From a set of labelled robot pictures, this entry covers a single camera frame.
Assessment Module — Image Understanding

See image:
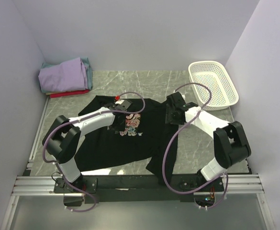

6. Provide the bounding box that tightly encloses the black floral print t shirt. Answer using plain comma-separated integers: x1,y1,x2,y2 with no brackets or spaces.
75,98,179,185

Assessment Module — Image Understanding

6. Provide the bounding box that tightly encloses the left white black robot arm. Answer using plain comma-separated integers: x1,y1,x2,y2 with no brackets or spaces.
43,99,132,189

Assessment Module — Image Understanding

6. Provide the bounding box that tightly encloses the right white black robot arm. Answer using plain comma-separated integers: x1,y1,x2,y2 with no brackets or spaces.
166,92,251,183

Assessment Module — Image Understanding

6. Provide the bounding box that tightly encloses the white perforated plastic basket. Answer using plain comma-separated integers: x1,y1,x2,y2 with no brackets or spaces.
188,61,239,111

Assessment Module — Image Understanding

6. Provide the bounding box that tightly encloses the folded red t shirt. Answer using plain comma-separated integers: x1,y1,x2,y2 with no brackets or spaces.
49,89,90,98

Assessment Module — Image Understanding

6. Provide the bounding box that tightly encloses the folded lilac t shirt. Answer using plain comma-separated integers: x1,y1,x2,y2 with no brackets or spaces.
38,57,89,93

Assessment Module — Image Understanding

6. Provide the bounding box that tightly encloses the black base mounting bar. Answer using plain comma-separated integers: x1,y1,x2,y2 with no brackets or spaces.
53,175,224,207

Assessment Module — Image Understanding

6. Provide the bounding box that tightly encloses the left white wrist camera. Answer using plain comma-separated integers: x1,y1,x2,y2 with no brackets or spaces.
114,95,125,104

